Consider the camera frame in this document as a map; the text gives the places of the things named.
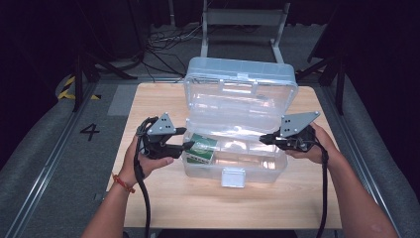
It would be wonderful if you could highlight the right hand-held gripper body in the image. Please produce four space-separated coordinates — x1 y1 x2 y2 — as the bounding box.
272 111 321 154

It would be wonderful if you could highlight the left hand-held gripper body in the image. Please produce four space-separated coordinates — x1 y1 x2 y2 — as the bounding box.
135 112 181 161

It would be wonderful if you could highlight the green and white carton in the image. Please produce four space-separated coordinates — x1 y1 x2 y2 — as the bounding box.
184 132 219 166

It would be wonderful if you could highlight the clear plastic storage box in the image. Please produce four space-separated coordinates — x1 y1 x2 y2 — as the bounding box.
181 56 300 189

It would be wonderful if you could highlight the person's right hand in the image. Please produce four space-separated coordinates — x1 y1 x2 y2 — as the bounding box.
284 121 341 166

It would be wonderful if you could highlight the person's left hand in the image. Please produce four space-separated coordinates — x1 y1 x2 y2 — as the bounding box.
118 133 175 188

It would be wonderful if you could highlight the black tripod stand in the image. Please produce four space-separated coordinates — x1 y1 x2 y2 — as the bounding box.
70 41 139 113
295 54 347 116

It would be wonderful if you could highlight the yellow and black floor tape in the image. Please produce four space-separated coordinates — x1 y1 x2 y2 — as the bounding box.
56 75 102 101

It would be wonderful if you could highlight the grey metal stand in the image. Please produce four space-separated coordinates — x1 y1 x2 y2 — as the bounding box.
200 0 292 64

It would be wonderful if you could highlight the red string bracelet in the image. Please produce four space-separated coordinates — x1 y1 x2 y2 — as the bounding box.
111 173 137 194

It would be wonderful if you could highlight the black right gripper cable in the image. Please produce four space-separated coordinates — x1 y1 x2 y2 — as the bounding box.
308 138 331 238

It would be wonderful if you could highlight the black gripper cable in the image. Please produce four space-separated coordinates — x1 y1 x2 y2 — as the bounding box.
308 138 331 238
133 116 159 238

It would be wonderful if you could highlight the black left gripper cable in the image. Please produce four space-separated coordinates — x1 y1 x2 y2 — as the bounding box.
133 116 159 238

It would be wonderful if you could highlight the bundle of floor cables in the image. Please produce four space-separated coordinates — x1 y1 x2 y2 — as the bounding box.
141 23 203 83

